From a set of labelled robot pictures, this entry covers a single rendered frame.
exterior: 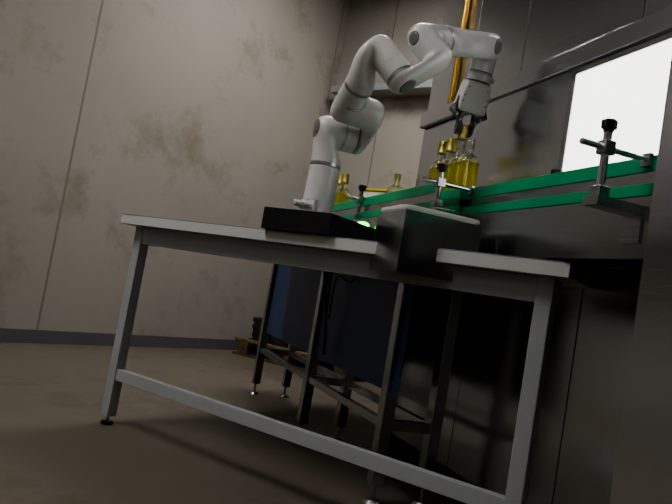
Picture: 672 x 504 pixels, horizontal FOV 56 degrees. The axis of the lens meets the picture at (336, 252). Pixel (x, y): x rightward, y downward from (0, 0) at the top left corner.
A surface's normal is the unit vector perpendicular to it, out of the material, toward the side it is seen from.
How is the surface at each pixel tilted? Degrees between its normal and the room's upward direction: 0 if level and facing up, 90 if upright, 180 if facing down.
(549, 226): 90
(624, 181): 90
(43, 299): 90
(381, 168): 90
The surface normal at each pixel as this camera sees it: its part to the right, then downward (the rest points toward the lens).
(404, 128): -0.55, -0.15
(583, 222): -0.93, -0.18
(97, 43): 0.81, 0.11
